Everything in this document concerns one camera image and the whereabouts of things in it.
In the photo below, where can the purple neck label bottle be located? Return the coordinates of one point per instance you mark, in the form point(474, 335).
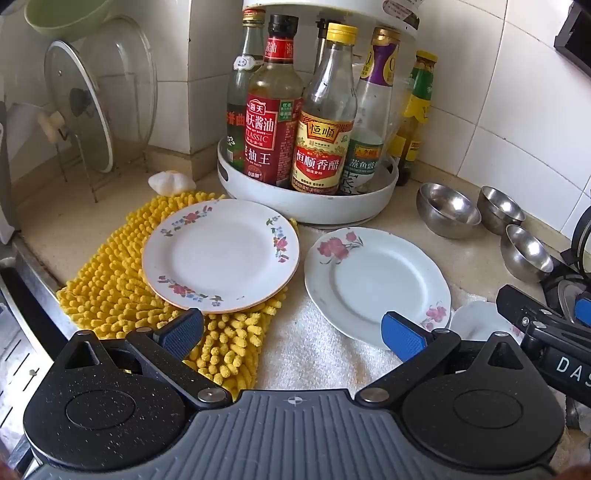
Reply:
point(369, 152)

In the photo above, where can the pink flower white plate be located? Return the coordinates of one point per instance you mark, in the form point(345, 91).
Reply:
point(378, 286)

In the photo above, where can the small white dish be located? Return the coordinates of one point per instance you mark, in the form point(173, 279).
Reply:
point(475, 321)

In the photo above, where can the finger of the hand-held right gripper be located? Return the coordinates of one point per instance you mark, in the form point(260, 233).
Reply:
point(531, 307)
point(584, 311)

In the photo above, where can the green bowl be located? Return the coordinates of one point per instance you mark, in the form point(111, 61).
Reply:
point(60, 18)

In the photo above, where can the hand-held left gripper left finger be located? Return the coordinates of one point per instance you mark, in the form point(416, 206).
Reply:
point(180, 334)

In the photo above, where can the white garlic bulb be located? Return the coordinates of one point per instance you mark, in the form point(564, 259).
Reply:
point(168, 182)

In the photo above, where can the black round object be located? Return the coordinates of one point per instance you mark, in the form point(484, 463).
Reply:
point(584, 240)

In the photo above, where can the yellow chenille mat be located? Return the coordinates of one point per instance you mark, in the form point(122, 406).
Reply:
point(106, 286)

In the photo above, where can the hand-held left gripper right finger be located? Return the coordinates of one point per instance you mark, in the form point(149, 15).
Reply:
point(401, 337)

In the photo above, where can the green cap yellow label bottle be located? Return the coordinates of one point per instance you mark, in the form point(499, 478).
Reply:
point(418, 106)

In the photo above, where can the cream plastic knob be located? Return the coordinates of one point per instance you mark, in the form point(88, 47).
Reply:
point(51, 123)

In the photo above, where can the red label soy sauce bottle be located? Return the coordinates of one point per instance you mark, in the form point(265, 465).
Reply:
point(270, 134)

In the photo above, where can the green label clear bottle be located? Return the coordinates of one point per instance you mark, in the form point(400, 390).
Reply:
point(240, 92)

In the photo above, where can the floral rim white plate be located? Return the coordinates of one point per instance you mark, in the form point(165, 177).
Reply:
point(221, 254)

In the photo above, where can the black wall rack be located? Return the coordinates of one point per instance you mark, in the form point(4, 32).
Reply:
point(577, 41)

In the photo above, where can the yellow cap vinegar bottle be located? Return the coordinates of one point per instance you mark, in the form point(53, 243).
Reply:
point(323, 138)

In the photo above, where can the large glass pot lid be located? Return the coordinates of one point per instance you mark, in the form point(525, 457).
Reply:
point(131, 69)

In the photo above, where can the white rotating condiment rack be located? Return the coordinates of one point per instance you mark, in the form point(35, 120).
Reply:
point(323, 207)

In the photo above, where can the white rimmed glass pot lid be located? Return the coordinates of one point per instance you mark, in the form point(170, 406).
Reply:
point(94, 138)

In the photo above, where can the black cap bottle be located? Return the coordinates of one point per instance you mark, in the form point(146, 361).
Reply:
point(322, 46)

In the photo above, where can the white towel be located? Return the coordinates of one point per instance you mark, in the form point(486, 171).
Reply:
point(314, 341)

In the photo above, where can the stainless steel stove top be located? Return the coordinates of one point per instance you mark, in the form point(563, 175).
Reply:
point(27, 350)

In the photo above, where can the stainless steel bowl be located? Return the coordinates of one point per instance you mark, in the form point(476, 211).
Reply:
point(450, 212)
point(501, 207)
point(526, 254)

